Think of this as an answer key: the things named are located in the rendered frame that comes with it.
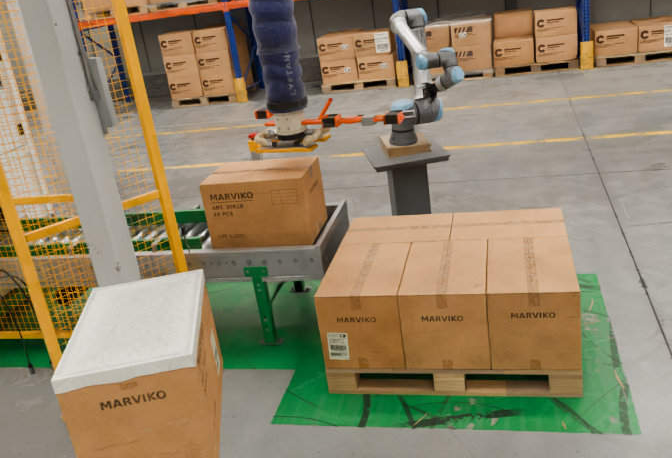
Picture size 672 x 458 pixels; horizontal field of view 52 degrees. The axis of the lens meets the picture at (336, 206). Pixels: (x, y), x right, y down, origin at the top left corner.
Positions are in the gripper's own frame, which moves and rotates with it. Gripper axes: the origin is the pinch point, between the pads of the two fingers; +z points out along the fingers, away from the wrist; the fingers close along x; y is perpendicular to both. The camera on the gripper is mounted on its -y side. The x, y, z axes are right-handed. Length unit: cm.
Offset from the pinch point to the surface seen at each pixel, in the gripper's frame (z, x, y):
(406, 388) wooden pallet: -23, 141, 116
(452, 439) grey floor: -57, 160, 130
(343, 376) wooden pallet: -5, 125, 136
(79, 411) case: -75, 77, 272
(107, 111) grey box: -10, -28, 201
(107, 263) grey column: 16, 32, 216
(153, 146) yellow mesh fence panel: 35, -19, 165
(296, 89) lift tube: -6, -21, 95
